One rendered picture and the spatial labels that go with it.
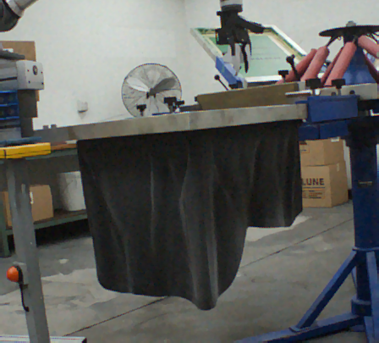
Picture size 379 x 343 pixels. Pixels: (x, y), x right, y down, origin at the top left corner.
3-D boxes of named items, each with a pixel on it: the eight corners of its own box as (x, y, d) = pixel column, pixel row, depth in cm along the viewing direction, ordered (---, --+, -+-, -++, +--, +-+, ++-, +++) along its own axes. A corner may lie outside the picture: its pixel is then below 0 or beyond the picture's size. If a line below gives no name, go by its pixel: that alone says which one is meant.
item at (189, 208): (210, 313, 134) (193, 130, 132) (90, 290, 164) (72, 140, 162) (218, 310, 136) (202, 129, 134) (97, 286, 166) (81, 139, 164)
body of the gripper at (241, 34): (230, 47, 192) (226, 12, 191) (251, 43, 186) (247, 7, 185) (216, 47, 186) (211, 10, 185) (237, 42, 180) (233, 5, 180)
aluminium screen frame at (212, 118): (190, 130, 121) (189, 112, 121) (34, 143, 160) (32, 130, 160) (355, 113, 179) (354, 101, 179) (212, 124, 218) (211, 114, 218)
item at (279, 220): (216, 308, 136) (200, 130, 133) (204, 307, 138) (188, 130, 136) (313, 261, 170) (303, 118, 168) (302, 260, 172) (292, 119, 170)
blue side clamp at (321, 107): (311, 122, 156) (310, 96, 156) (296, 123, 159) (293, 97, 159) (358, 116, 178) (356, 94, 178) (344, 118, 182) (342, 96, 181)
